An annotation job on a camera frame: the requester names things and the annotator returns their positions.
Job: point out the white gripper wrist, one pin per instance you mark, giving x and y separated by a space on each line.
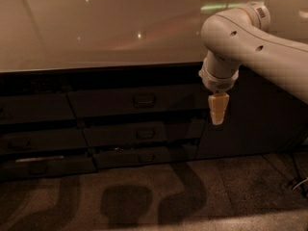
218 82

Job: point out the dark drawer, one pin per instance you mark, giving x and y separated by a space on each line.
145 156
90 103
131 133
34 108
65 165
45 140

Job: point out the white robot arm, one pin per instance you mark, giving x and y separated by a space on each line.
240 36

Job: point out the dark stand legs with cable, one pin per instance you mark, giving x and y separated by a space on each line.
297 184

